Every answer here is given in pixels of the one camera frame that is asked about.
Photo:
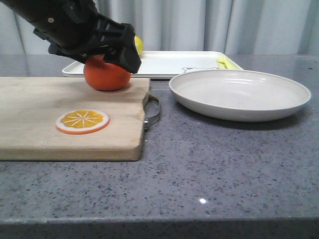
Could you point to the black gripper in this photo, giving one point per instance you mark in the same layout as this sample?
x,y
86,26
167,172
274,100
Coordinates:
x,y
76,30

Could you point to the orange mandarin fruit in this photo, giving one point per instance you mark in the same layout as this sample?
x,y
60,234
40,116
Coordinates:
x,y
105,76

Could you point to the beige round plate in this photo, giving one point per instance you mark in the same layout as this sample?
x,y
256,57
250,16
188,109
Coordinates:
x,y
239,95

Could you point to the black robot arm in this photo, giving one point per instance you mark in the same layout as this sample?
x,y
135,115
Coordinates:
x,y
27,11

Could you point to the white rectangular tray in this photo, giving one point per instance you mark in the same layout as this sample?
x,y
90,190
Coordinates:
x,y
167,64

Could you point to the yellow lemon right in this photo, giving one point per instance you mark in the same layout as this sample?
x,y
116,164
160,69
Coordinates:
x,y
139,45

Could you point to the orange slice toy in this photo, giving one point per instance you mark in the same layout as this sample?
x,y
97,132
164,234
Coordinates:
x,y
82,121

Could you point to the wooden cutting board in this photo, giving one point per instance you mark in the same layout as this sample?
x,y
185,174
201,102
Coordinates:
x,y
30,106

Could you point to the yellow-green plastic fork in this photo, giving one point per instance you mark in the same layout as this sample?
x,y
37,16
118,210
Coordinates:
x,y
223,62

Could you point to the yellow-green plastic knife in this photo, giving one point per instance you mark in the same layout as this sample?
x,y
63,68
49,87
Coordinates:
x,y
233,65

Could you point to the grey curtain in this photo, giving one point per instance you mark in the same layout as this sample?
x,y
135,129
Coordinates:
x,y
258,27

